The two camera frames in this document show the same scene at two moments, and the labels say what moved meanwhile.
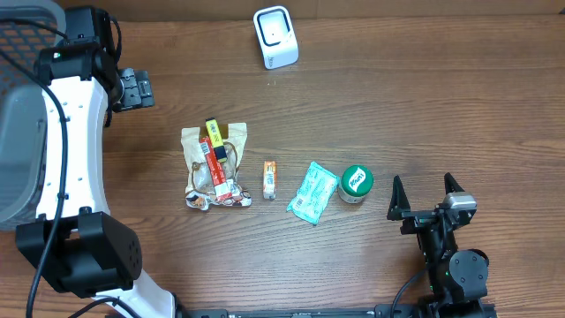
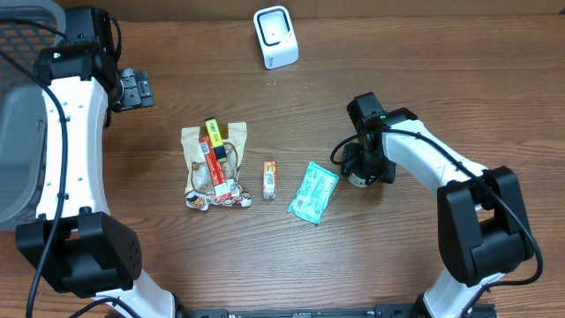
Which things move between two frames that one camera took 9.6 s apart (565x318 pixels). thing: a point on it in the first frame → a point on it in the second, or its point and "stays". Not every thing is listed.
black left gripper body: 136,93 stays
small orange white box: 269,179 stays
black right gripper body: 417,220 → 369,163
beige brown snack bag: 200,187 stays
